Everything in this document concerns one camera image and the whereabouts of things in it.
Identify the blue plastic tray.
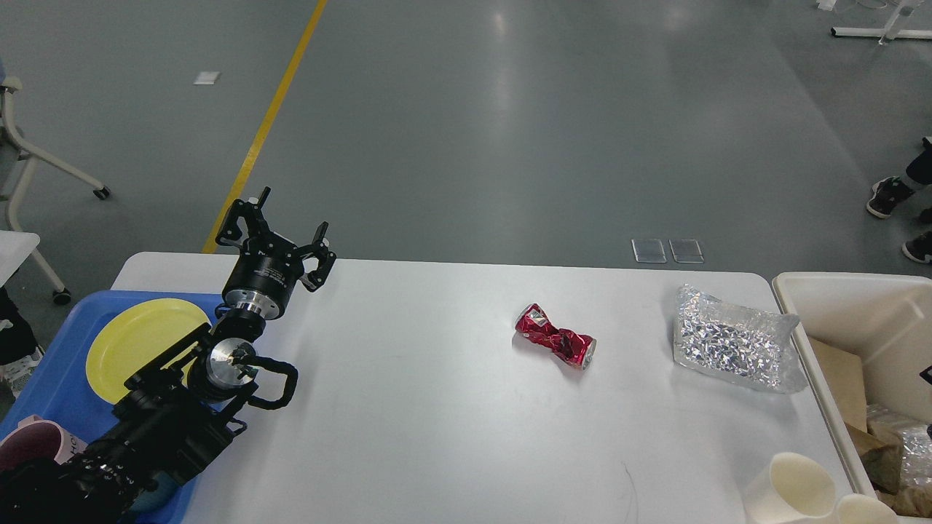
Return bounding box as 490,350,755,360
0,290,234,524

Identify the white paper scrap on floor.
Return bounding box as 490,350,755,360
192,71,222,86

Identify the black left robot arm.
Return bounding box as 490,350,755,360
2,188,337,523

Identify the clear floor plate left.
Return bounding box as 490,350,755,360
631,239,667,264

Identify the white stand base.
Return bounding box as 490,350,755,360
830,1,931,44

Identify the dark green mug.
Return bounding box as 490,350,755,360
129,472,179,514

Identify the beige plastic bin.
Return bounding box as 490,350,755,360
772,271,931,497

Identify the brown paper bag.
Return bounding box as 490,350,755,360
808,336,902,498

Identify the crushed red soda can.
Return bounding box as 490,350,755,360
515,303,597,370

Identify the clear floor plate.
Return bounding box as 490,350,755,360
668,239,705,264
631,239,667,264

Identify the white chair frame with casters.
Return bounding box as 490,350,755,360
0,74,112,305

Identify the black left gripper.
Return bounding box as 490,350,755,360
216,188,337,319

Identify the person's black sneaker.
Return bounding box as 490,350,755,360
865,177,915,220

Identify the brown paper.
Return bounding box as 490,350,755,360
875,485,931,520

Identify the foil inside bin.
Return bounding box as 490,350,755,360
864,404,931,493

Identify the yellow plastic plate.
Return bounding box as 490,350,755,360
84,298,208,405

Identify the clear floor plate right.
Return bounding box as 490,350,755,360
668,239,705,264

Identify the pink ribbed mug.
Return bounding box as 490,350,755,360
1,415,87,472

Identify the white side table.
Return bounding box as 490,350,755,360
0,230,40,287

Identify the aluminium foil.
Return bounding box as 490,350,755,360
672,285,809,394

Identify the white paper cup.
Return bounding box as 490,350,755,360
828,493,899,524
742,452,837,523

